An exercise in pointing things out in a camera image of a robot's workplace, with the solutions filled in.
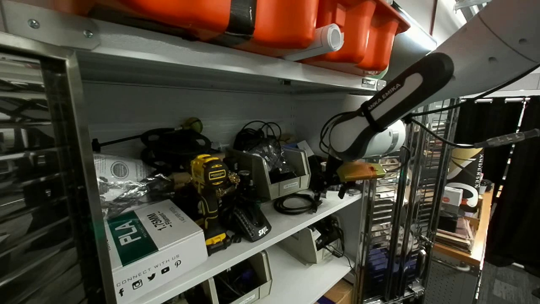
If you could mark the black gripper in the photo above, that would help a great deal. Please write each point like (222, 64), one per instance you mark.
(344, 187)

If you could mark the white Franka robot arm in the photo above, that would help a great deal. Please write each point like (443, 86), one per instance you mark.
(394, 98)

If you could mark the small brown cardboard box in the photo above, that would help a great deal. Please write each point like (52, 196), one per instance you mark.
(340, 292)

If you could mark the white box green PLA label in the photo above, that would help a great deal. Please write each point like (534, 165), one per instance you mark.
(167, 245)

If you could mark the metal shelf unit white boards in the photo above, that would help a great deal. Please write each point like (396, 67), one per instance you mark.
(293, 216)

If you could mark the gray labelled storage bin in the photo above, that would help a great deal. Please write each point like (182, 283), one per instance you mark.
(281, 182)

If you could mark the gray bin with black contents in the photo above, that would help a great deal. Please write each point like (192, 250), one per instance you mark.
(302, 246)

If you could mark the black battery charger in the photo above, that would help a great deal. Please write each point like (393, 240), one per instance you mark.
(249, 219)

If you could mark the gray bin with dark contents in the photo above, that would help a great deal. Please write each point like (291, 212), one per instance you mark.
(261, 277)

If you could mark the cream round shade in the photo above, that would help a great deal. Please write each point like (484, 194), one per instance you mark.
(465, 157)

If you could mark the white tape roll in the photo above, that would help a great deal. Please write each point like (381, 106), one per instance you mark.
(470, 196)

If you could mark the wooden table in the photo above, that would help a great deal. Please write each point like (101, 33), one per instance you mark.
(479, 241)

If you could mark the white plastic tube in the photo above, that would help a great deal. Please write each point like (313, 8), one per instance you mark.
(325, 40)

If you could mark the small orange plastic bin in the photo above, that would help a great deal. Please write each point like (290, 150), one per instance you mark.
(352, 27)
(383, 39)

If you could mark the black curtain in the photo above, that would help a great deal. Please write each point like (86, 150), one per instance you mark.
(518, 191)

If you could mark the black tool with green knob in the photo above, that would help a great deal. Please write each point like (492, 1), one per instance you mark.
(167, 143)

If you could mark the crumpled clear plastic bag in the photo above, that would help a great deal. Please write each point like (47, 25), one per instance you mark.
(133, 191)

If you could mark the white respirator mask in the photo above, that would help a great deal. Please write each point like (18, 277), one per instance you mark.
(119, 169)

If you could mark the large orange plastic bin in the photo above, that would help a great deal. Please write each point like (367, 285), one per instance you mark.
(180, 13)

